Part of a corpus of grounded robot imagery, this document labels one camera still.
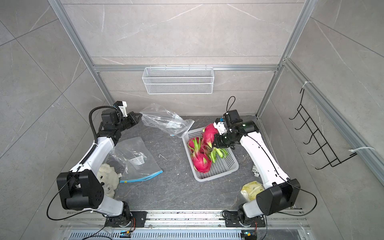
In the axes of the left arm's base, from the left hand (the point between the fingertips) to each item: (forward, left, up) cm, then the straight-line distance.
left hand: (143, 111), depth 82 cm
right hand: (-19, -40, -7) cm, 44 cm away
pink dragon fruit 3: (-23, -32, -17) cm, 44 cm away
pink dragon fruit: (-14, -37, -3) cm, 39 cm away
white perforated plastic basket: (-20, -48, -28) cm, 59 cm away
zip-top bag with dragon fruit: (0, -7, -4) cm, 9 cm away
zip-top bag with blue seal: (-17, +10, -25) cm, 32 cm away
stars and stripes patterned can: (-27, -64, -26) cm, 74 cm away
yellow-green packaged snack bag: (-36, -58, -26) cm, 73 cm away
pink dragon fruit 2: (-13, -29, -15) cm, 35 cm away
